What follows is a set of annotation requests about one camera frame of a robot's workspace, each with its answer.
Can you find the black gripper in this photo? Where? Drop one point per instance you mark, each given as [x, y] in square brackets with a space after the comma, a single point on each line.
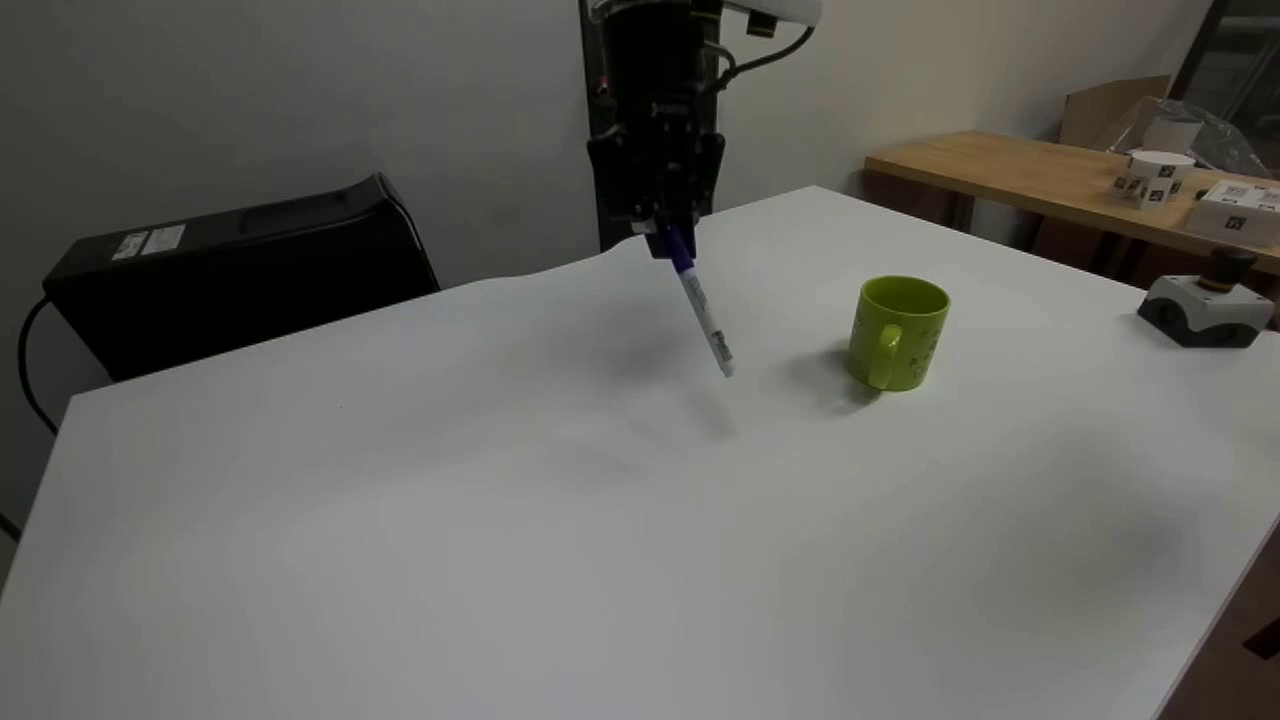
[662, 64]

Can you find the blue and white marker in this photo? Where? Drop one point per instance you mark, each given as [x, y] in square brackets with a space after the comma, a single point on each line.
[703, 306]

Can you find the green mug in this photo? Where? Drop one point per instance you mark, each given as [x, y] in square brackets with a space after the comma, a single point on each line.
[900, 335]

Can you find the wooden side table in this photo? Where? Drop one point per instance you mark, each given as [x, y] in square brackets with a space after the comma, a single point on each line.
[1012, 173]

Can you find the black computer case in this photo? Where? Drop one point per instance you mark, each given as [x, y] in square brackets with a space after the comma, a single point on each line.
[242, 280]

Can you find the cardboard box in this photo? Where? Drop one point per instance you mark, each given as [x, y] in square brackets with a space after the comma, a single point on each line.
[1113, 112]

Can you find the small white box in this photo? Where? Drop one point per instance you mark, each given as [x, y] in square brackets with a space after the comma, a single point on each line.
[1152, 177]

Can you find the clear plastic bag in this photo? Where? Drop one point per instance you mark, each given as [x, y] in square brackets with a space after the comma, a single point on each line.
[1201, 135]

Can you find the dark object on table edge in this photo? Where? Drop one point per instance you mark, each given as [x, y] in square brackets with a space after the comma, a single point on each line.
[1207, 313]

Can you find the white flat box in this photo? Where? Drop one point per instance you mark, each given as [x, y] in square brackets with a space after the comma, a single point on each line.
[1236, 213]

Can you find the dark shelf unit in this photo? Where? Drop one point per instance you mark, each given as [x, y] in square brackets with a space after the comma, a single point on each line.
[1233, 60]

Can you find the white wrist mount plate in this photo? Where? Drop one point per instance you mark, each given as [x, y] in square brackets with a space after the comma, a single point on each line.
[784, 8]

